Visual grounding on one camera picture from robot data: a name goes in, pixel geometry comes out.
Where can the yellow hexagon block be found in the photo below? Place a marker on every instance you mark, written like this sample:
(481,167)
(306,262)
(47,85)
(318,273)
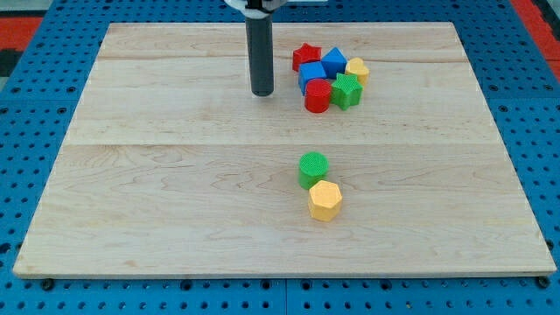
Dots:
(325,200)

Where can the green cylinder block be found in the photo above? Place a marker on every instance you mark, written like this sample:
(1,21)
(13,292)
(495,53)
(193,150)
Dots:
(313,167)

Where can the red cylinder block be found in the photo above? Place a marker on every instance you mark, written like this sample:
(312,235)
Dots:
(317,95)

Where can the blue cube block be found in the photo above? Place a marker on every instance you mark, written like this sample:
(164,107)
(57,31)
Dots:
(310,71)

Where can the green star block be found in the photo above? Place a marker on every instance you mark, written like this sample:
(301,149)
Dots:
(346,91)

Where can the red star block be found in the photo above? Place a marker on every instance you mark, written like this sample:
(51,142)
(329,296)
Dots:
(306,53)

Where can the light wooden board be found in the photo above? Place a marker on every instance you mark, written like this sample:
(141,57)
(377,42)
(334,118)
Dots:
(171,168)

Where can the yellow heart block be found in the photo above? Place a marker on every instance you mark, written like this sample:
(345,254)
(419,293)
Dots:
(356,66)

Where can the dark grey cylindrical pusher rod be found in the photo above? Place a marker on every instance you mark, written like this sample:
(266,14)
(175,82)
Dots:
(260,55)

